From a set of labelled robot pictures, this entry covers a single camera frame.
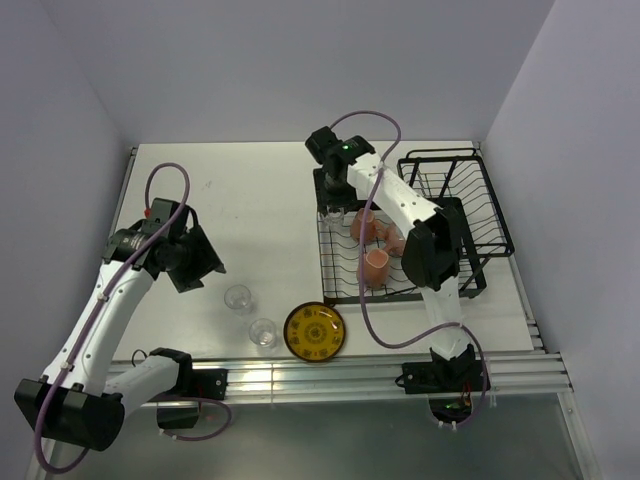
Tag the clear shot glass front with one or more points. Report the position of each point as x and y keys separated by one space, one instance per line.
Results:
x=263 y=333

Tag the clear shot glass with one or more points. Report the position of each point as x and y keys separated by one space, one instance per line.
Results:
x=263 y=333
x=238 y=298
x=334 y=217

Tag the red floral patterned bowl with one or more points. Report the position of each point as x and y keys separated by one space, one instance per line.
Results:
x=394 y=241

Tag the black wire dish rack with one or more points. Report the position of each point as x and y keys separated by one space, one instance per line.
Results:
x=463 y=231

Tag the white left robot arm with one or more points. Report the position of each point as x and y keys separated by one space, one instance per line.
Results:
x=74 y=401

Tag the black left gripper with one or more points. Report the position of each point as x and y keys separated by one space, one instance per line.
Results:
x=205 y=261

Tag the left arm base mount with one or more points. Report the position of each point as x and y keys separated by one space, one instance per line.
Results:
x=183 y=408

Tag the pink mug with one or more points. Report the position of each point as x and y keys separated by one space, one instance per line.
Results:
x=366 y=227
x=374 y=269

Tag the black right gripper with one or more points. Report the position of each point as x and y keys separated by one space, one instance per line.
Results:
x=348 y=200

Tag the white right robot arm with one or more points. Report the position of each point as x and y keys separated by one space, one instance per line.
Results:
x=352 y=175

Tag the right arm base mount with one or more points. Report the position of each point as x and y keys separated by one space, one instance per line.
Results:
x=462 y=378

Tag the yellow patterned plate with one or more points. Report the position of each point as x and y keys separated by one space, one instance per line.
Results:
x=314 y=332

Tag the aluminium rail frame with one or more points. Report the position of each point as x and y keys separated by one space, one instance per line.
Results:
x=347 y=419

